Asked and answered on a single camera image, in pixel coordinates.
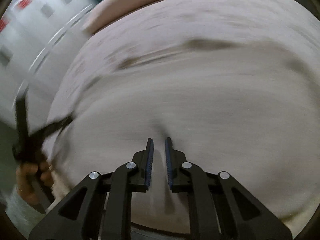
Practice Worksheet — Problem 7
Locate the white panelled wardrobe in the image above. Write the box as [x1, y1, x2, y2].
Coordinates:
[1, 0, 95, 128]

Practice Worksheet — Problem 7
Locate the beige knitted garment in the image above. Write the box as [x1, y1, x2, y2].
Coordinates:
[46, 40, 319, 234]

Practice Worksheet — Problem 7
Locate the person's left hand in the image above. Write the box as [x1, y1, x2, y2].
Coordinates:
[16, 161, 54, 206]

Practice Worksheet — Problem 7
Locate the floral beige bedspread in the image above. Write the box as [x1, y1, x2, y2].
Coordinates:
[77, 0, 319, 57]

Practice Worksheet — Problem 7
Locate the grey sleeve left forearm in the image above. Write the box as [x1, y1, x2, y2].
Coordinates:
[5, 185, 46, 239]

